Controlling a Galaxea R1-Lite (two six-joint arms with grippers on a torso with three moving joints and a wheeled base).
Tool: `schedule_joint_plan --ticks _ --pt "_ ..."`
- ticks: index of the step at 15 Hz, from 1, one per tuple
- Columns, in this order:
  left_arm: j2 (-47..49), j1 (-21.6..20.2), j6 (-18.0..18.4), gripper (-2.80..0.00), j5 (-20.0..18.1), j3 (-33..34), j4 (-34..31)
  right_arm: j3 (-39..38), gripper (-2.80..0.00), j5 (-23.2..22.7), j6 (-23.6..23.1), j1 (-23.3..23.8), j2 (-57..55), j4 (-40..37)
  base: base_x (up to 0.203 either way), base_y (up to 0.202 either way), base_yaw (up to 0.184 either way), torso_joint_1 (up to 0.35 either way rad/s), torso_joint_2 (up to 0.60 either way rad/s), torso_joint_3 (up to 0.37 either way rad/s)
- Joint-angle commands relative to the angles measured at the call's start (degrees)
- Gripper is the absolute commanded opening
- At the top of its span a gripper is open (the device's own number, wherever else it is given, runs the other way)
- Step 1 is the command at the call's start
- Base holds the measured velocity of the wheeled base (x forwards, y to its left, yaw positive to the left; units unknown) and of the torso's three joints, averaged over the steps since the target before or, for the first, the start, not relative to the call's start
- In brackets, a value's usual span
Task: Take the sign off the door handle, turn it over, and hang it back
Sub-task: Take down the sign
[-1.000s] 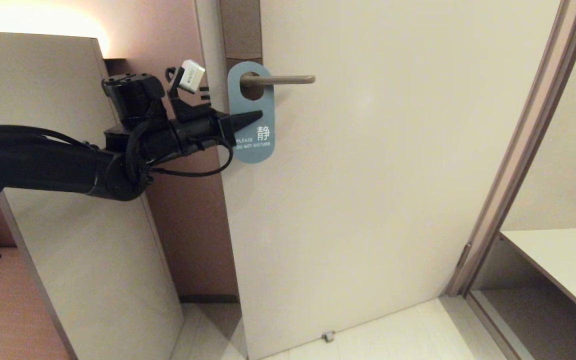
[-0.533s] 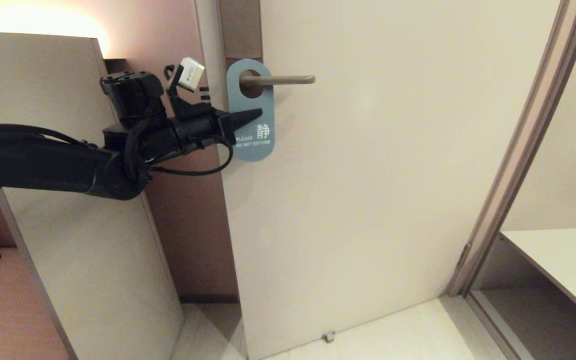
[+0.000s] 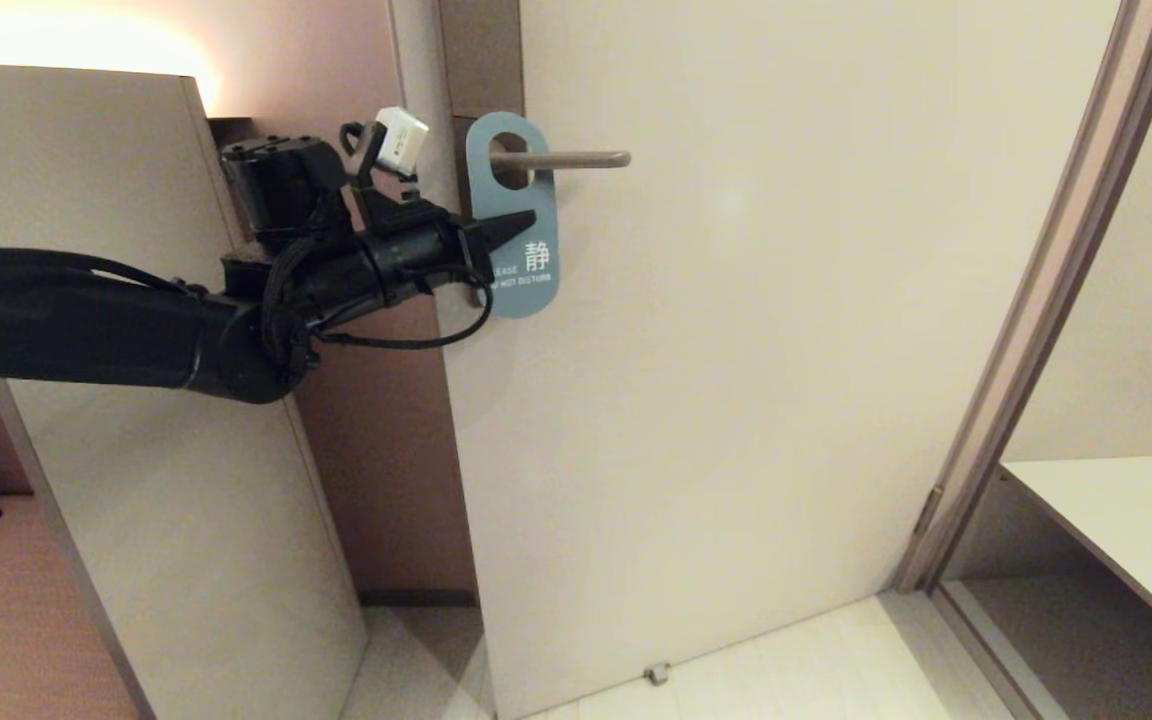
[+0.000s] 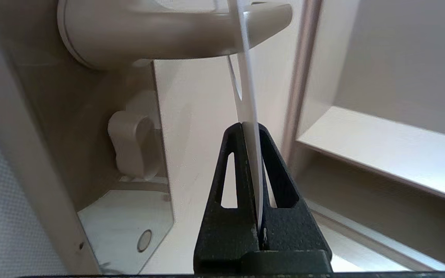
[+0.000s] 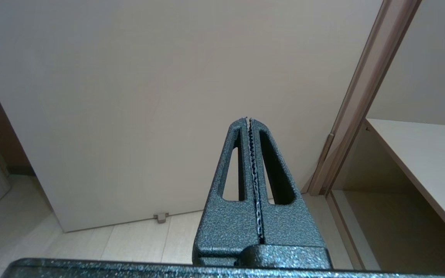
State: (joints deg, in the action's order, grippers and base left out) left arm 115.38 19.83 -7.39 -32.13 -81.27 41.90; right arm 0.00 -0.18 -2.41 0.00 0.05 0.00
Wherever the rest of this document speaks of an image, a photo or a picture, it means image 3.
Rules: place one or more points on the white door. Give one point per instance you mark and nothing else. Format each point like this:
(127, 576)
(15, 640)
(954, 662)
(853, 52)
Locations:
(736, 400)

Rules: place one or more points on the beige door frame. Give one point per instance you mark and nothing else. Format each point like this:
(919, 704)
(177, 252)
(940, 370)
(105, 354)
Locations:
(1036, 300)

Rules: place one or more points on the white shelf board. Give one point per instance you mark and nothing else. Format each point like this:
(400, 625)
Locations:
(1136, 520)

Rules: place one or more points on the small grey floor doorstop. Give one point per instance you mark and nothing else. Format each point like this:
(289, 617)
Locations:
(656, 675)

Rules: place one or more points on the blue do-not-disturb door hanger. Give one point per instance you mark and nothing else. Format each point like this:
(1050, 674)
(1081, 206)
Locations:
(531, 180)

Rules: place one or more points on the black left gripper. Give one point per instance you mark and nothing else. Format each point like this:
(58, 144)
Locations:
(406, 265)

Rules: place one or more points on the black camera bracket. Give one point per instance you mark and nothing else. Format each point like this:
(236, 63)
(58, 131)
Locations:
(391, 212)

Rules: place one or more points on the dark skirting board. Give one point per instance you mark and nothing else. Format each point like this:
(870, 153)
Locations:
(416, 598)

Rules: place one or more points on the beige upright panel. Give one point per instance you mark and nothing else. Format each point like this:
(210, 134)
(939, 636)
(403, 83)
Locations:
(186, 520)

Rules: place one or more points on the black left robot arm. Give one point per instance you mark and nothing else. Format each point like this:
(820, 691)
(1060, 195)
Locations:
(86, 320)

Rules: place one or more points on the metal lock plate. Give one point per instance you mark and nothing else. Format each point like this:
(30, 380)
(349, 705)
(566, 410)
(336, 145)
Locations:
(481, 50)

